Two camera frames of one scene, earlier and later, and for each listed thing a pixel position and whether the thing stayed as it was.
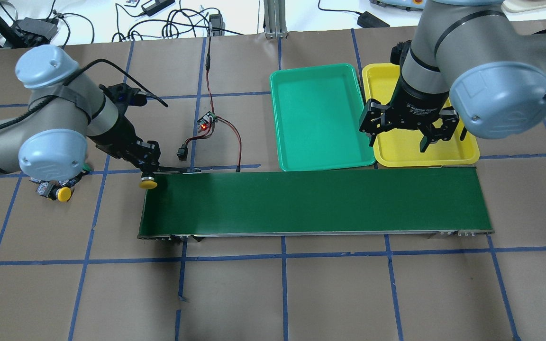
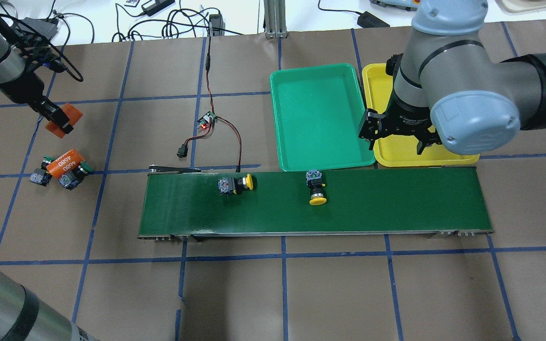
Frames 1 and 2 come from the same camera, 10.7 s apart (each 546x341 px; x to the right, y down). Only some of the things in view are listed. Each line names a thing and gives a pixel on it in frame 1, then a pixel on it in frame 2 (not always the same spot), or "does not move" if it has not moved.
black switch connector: [182, 152] does not move
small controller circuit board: [204, 122] does not move
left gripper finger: [150, 167] -> [57, 115]
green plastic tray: [318, 111] does not move
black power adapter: [366, 20] does not move
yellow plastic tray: [403, 148] does not move
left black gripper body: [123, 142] -> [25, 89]
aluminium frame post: [275, 15] does not move
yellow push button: [53, 192] -> [228, 185]
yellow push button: [148, 183] -> [314, 181]
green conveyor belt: [396, 202] does not move
